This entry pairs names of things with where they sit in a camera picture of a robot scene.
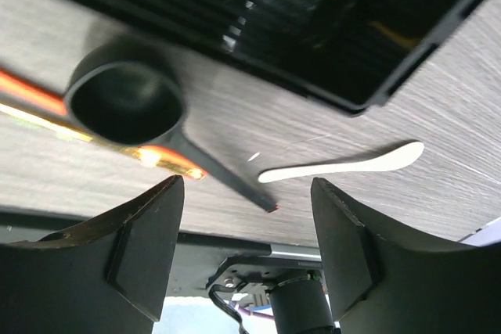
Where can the gold fork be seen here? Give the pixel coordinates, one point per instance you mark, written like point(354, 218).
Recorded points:
point(148, 155)

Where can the orange plastic utensil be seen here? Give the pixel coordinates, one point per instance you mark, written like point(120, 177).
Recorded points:
point(34, 95)

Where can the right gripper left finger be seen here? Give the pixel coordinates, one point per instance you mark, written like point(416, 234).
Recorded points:
point(108, 274)

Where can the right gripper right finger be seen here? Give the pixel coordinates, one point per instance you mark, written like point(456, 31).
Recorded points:
point(384, 276)

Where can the black measuring scoop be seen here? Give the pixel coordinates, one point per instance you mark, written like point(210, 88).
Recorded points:
point(126, 92)

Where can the black utensil tray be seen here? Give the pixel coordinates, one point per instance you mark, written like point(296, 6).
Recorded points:
point(320, 49)

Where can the white spoon lower right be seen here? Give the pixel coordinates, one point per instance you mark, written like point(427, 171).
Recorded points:
point(392, 160)

